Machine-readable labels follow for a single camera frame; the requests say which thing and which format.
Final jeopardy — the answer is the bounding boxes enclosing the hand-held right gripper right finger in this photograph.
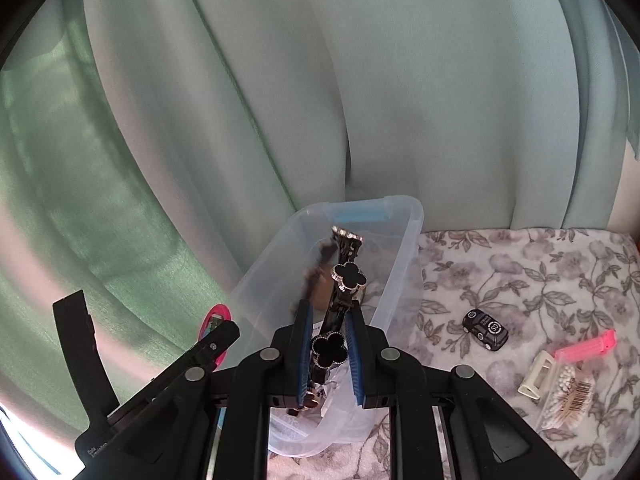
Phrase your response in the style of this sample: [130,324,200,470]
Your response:
[349,304,583,480]

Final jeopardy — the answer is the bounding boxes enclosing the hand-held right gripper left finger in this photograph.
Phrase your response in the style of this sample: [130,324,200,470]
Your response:
[115,299,314,480]

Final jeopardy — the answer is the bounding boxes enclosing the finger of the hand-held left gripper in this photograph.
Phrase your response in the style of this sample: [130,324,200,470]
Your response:
[106,319,242,425]

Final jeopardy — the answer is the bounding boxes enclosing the pink and teal filament coil pack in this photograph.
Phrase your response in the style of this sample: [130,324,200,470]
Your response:
[199,302,232,368]

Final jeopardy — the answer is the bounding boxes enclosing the brown tape roll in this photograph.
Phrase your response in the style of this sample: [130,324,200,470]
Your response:
[303,241,370,317]

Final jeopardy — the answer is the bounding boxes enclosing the black clover bracelet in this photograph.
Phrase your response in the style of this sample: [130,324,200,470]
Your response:
[299,226,368,413]

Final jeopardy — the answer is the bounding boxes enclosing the clear plastic storage container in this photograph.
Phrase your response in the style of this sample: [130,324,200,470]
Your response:
[227,195,426,458]

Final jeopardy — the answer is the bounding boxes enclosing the black toy car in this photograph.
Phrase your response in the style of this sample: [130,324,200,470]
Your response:
[461,308,511,353]

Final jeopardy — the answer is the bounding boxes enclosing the cream plastic clip box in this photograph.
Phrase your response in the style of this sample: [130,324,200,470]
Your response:
[517,351,556,401]

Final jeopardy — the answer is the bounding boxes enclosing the bag of cotton swabs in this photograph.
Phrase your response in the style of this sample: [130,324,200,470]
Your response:
[537,355,598,431]

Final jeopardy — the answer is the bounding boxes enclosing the pink comb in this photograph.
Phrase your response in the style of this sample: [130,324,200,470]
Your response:
[554,330,617,363]

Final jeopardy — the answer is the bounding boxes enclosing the crumpled clear plastic bag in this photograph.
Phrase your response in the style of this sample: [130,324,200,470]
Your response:
[272,367,373,456]

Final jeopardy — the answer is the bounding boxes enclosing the pale green curtain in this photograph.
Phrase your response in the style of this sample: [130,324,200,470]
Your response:
[0,0,640,461]

